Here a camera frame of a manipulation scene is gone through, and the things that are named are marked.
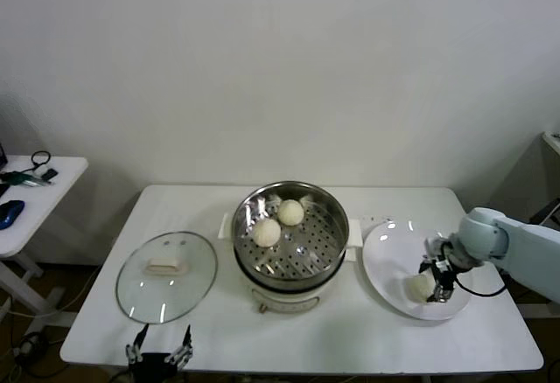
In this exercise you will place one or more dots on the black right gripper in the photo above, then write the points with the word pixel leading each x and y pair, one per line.
pixel 447 265

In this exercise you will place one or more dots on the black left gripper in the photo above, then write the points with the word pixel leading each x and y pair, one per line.
pixel 151 367

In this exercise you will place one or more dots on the white steamed baozi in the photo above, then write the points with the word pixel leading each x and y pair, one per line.
pixel 417 287
pixel 267 232
pixel 291 212

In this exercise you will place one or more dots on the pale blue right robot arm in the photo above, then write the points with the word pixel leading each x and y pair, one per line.
pixel 525 243

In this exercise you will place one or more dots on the perforated steel steamer basket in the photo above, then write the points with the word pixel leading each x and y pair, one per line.
pixel 324 243

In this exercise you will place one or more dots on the white round plate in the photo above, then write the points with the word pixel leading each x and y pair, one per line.
pixel 385 260

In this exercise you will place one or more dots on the white stand base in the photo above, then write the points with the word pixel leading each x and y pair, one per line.
pixel 538 311

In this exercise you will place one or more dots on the white electric cooker pot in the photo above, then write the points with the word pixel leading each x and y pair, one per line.
pixel 284 305

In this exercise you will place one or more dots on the white shelf edge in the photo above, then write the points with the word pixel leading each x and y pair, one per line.
pixel 552 142

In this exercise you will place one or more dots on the white side table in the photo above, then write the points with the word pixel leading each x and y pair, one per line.
pixel 57 195

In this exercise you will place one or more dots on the blue computer mouse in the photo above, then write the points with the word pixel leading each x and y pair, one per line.
pixel 11 213

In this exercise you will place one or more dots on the small black device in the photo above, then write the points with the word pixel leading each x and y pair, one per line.
pixel 50 174

